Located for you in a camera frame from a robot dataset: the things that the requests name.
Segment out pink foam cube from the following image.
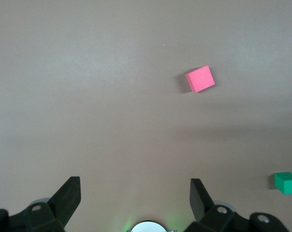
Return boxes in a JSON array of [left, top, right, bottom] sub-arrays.
[[185, 65, 216, 94]]

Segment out green foam cube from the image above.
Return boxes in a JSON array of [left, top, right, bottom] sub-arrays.
[[273, 172, 292, 195]]

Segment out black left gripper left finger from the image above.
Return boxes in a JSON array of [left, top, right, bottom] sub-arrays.
[[0, 176, 82, 232]]

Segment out brown table cover mat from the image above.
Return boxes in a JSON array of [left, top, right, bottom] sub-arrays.
[[0, 0, 292, 232]]

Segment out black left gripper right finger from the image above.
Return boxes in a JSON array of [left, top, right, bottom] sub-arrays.
[[190, 178, 291, 232]]

